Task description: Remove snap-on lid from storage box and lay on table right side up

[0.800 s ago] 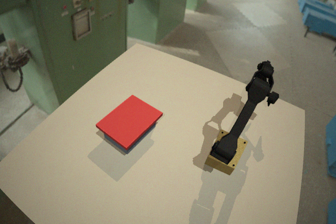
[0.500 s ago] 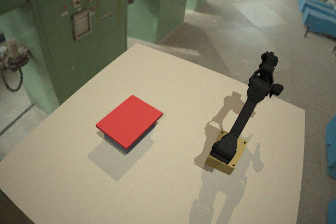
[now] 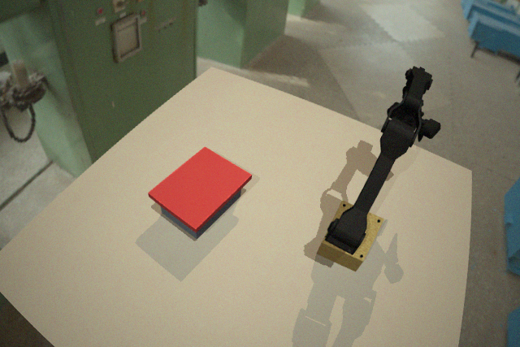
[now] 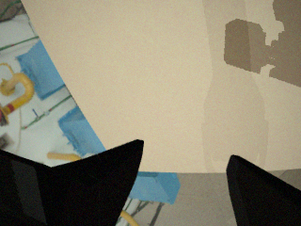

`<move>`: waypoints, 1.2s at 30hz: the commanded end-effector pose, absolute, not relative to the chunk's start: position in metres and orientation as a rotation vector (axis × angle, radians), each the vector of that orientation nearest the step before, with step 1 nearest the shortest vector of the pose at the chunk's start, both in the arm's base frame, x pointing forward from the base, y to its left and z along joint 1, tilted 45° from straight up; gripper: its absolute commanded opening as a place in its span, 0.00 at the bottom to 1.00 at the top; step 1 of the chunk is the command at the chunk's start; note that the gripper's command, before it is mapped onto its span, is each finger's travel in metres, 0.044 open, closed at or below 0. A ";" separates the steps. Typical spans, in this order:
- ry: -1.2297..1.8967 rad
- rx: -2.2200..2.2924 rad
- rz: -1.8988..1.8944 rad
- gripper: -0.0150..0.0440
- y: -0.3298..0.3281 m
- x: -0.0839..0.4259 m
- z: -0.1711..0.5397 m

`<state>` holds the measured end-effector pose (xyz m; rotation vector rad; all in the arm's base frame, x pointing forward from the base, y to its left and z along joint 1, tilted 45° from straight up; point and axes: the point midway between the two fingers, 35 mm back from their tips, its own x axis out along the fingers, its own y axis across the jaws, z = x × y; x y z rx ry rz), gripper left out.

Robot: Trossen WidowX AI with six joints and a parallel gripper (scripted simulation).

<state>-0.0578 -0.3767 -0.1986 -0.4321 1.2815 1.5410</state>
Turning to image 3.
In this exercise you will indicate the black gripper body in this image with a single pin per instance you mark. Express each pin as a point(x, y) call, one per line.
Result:
point(429, 127)

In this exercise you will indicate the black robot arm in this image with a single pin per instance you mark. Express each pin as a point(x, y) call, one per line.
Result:
point(348, 232)

